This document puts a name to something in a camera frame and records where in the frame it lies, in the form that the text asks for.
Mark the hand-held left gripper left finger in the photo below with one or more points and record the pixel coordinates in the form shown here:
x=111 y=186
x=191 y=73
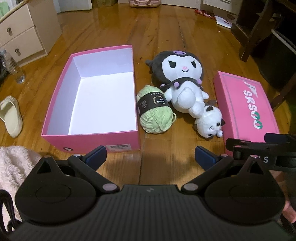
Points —
x=98 y=154

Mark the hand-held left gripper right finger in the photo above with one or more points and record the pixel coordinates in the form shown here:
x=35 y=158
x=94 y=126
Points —
x=204 y=155

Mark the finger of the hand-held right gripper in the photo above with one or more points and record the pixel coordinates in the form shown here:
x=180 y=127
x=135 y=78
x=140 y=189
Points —
x=242 y=151
x=245 y=141

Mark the small white dog plush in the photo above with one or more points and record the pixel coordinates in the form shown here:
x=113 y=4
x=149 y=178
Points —
x=209 y=121

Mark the pink box lid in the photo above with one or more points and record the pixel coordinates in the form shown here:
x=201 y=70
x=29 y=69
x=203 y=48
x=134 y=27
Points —
x=245 y=104

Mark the pink cardboard box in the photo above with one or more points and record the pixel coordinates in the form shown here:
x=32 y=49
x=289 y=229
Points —
x=97 y=102

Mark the green yarn ball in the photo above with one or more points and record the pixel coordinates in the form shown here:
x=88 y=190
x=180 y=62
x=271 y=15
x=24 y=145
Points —
x=153 y=111

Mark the black and white plush doll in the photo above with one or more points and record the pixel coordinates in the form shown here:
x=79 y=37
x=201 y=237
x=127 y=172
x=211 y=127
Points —
x=182 y=74

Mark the person's right hand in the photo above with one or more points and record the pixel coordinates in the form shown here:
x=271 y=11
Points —
x=290 y=212

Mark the white fluffy blanket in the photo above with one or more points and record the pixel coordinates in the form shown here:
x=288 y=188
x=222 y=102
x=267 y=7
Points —
x=12 y=166

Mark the beige slipper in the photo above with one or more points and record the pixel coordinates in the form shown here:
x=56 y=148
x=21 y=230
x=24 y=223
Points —
x=11 y=115

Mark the dark wooden chair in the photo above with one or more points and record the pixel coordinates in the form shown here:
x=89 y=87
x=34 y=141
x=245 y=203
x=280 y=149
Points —
x=266 y=30

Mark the clear plastic water bottle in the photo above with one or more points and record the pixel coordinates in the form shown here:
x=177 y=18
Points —
x=12 y=66

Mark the white printed paper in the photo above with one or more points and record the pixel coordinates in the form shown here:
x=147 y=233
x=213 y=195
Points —
x=225 y=19

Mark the red snack wrapper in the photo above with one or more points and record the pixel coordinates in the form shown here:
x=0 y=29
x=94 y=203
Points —
x=204 y=12

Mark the cream drawer cabinet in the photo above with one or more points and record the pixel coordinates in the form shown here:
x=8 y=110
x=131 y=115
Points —
x=25 y=32

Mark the pink suitcase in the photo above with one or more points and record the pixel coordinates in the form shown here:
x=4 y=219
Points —
x=143 y=2

